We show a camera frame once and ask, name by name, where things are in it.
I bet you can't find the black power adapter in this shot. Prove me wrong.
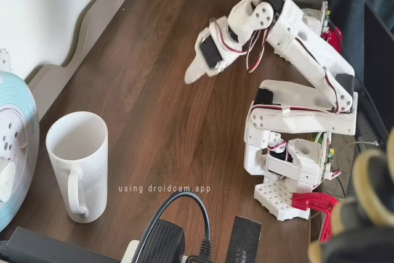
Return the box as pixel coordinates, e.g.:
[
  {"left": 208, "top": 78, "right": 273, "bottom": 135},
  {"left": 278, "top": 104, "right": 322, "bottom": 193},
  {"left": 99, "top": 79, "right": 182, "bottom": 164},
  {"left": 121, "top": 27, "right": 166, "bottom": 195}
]
[{"left": 134, "top": 219, "right": 185, "bottom": 263}]

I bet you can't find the white ceramic mug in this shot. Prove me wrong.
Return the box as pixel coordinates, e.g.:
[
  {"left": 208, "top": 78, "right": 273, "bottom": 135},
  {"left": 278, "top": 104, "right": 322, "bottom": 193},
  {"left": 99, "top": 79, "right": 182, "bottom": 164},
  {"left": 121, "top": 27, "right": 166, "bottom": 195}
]
[{"left": 45, "top": 111, "right": 109, "bottom": 224}]

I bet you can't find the green controller board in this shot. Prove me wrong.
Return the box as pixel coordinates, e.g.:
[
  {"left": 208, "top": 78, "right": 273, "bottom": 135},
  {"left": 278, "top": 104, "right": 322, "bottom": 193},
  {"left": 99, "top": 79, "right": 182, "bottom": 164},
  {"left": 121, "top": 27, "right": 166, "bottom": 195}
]
[
  {"left": 321, "top": 1, "right": 332, "bottom": 34},
  {"left": 310, "top": 132, "right": 338, "bottom": 180}
]

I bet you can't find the forearm servo wire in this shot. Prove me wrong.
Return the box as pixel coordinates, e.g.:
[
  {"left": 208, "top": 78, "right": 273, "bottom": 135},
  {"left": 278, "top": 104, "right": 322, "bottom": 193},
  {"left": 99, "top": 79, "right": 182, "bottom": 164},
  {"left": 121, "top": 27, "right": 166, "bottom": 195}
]
[{"left": 320, "top": 65, "right": 346, "bottom": 113}]

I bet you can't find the thick black power cable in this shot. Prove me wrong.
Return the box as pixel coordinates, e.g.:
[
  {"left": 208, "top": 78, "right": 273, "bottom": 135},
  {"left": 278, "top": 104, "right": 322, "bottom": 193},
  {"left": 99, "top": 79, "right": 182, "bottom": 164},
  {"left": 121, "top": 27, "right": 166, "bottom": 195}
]
[{"left": 147, "top": 191, "right": 213, "bottom": 263}]

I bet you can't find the black yellow flexible tripod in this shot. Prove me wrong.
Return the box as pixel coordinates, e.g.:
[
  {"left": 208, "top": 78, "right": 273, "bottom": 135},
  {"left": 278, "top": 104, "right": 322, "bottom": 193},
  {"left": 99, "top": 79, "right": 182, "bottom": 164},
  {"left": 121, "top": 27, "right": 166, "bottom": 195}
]
[{"left": 307, "top": 127, "right": 394, "bottom": 263}]

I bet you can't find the red plastic clamp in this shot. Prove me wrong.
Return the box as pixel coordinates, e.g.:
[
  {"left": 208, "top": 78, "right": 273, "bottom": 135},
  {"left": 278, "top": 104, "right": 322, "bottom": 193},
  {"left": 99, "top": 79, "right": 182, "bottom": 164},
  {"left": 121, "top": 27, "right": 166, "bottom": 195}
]
[
  {"left": 291, "top": 192, "right": 340, "bottom": 244},
  {"left": 320, "top": 25, "right": 343, "bottom": 54}
]

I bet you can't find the black foam block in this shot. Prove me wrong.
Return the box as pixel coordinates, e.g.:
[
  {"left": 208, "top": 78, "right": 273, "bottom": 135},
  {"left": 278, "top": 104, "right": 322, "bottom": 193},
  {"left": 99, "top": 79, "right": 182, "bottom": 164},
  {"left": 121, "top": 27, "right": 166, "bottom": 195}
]
[{"left": 226, "top": 215, "right": 262, "bottom": 263}]

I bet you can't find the wrist servo wire bundle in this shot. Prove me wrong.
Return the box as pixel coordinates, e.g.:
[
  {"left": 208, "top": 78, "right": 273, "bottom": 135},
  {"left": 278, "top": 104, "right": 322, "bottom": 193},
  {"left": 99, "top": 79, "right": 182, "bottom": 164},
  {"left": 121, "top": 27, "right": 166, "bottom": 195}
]
[{"left": 245, "top": 27, "right": 272, "bottom": 73}]

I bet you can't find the round blue white cable reel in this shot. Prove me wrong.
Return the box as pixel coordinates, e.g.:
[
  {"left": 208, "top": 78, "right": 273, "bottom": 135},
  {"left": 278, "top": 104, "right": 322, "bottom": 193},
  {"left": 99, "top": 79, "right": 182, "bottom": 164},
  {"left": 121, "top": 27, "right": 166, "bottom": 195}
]
[{"left": 0, "top": 70, "right": 40, "bottom": 233}]

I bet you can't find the beige desk edge rail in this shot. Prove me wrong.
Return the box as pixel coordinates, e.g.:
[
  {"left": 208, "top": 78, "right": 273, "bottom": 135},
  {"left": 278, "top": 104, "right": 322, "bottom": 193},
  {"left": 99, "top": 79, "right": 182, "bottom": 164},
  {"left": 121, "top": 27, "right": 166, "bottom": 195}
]
[{"left": 26, "top": 0, "right": 278, "bottom": 116}]

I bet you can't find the white power strip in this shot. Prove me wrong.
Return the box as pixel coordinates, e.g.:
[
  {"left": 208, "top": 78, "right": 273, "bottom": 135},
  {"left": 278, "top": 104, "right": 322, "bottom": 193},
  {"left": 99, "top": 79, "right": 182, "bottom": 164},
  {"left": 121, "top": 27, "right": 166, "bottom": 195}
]
[{"left": 121, "top": 240, "right": 145, "bottom": 263}]

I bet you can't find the black monitor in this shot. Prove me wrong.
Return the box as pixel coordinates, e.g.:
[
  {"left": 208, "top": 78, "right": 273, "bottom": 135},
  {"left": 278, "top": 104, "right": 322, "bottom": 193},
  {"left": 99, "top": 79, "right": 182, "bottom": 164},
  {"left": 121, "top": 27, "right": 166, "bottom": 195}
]
[{"left": 364, "top": 1, "right": 394, "bottom": 144}]

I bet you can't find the person in jeans white shirt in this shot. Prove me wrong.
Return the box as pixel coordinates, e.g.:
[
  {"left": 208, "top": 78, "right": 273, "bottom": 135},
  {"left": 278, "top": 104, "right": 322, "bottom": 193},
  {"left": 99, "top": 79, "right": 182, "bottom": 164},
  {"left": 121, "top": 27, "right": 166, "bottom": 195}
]
[{"left": 340, "top": 0, "right": 394, "bottom": 91}]

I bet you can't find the thin black cable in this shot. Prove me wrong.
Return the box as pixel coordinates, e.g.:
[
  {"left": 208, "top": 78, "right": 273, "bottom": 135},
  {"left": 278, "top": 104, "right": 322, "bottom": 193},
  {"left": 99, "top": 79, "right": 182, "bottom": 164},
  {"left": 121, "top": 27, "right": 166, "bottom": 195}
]
[{"left": 335, "top": 176, "right": 348, "bottom": 199}]

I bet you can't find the thin grey cable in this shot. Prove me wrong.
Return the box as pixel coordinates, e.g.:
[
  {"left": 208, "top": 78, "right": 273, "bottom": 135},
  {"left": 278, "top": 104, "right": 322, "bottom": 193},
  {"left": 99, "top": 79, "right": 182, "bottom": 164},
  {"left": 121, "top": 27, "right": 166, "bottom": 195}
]
[{"left": 346, "top": 139, "right": 385, "bottom": 171}]

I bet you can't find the black flat box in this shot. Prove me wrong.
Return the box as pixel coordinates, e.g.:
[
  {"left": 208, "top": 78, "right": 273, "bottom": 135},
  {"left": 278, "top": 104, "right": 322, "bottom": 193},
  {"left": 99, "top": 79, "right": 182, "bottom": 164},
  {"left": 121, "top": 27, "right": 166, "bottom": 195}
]
[{"left": 0, "top": 227, "right": 121, "bottom": 263}]

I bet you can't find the upper arm servo wire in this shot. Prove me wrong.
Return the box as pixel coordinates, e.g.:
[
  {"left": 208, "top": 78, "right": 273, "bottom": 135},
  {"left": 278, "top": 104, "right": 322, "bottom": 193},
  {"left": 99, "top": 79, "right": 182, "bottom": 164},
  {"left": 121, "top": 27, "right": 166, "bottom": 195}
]
[{"left": 251, "top": 104, "right": 339, "bottom": 115}]

